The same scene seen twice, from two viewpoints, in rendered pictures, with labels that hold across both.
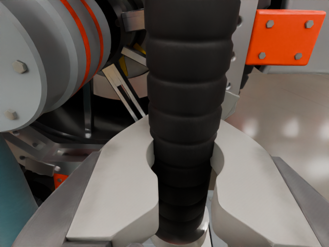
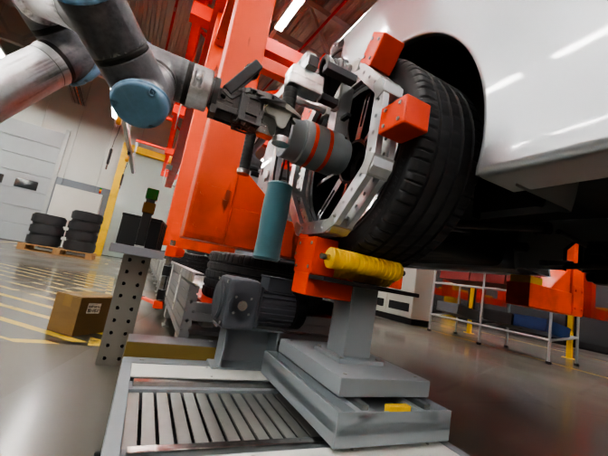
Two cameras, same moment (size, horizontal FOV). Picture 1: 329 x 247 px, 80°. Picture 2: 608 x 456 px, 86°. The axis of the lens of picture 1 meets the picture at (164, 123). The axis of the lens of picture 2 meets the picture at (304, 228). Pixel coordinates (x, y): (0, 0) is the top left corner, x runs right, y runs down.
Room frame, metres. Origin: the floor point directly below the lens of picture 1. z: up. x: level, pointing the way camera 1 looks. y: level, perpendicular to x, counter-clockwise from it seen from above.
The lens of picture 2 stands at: (-0.16, -0.72, 0.44)
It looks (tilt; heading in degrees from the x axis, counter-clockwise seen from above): 9 degrees up; 63
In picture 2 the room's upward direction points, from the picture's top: 10 degrees clockwise
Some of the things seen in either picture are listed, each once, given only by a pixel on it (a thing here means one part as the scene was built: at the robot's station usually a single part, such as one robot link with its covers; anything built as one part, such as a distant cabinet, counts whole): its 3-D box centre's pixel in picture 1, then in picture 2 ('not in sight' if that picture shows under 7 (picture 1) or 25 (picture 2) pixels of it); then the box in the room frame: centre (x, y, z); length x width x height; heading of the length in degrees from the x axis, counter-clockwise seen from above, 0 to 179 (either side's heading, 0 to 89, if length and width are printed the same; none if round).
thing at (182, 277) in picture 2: not in sight; (174, 277); (0.15, 1.92, 0.28); 2.47 x 0.09 x 0.22; 88
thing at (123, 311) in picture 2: not in sight; (125, 306); (-0.14, 0.78, 0.21); 0.10 x 0.10 x 0.42; 88
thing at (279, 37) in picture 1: (272, 36); (403, 119); (0.32, -0.16, 0.85); 0.09 x 0.08 x 0.07; 88
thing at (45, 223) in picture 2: not in sight; (65, 232); (-1.66, 8.74, 0.55); 1.40 x 0.80 x 1.09; 0
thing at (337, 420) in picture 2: not in sight; (342, 388); (0.50, 0.15, 0.13); 0.50 x 0.36 x 0.10; 88
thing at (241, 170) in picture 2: not in sight; (247, 152); (0.10, 0.33, 0.83); 0.04 x 0.04 x 0.16
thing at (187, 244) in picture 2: not in sight; (209, 235); (0.47, 2.59, 0.69); 0.52 x 0.17 x 0.35; 178
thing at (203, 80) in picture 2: not in sight; (201, 88); (-0.11, -0.01, 0.81); 0.10 x 0.05 x 0.09; 88
